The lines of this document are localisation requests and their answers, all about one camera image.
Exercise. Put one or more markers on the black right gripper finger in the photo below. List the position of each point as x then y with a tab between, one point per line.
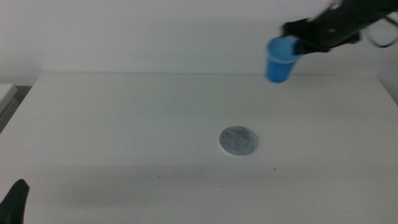
295	27
306	48

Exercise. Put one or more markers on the round grey cup mat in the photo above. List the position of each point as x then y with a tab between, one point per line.
238	140

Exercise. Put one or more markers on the blue plastic cup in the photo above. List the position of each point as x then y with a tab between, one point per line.
280	67

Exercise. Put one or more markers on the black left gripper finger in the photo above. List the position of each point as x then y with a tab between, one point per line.
14	202

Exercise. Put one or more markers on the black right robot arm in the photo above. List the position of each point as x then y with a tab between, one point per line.
387	7

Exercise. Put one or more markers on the white side table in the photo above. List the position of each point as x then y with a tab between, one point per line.
5	93

